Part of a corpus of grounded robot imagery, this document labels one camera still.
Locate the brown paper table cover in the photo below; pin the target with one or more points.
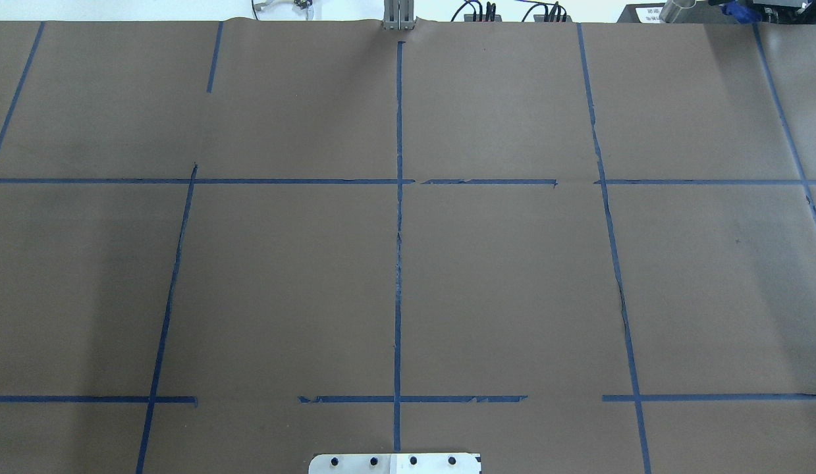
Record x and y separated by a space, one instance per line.
242 247

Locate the silver metal cup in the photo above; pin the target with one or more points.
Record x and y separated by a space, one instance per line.
677 11

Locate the aluminium frame post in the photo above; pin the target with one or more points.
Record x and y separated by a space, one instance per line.
399 15

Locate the white camera mast base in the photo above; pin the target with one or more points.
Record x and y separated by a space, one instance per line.
429 462

